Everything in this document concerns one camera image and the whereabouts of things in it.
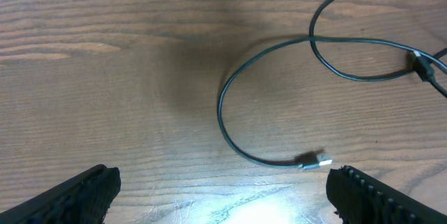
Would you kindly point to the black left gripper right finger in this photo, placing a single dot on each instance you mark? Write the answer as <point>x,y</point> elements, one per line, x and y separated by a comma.
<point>361,199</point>

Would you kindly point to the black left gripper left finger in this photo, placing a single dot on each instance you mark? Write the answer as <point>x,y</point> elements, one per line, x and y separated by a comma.
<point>83,199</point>

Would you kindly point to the black cable blue connector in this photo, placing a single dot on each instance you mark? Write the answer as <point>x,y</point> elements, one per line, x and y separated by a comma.
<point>422,66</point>

